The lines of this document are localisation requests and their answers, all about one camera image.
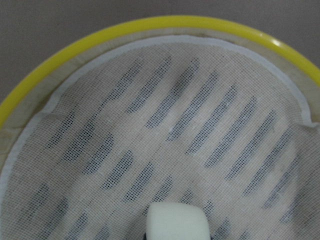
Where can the brown paper table cover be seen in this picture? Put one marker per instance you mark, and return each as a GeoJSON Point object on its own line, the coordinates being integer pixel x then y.
{"type": "Point", "coordinates": [33, 30]}

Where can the white steamed bun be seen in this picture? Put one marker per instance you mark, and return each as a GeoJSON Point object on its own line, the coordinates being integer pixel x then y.
{"type": "Point", "coordinates": [176, 221]}

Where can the yellow round steamer basket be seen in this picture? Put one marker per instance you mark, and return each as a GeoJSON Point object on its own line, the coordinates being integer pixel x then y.
{"type": "Point", "coordinates": [75, 50]}

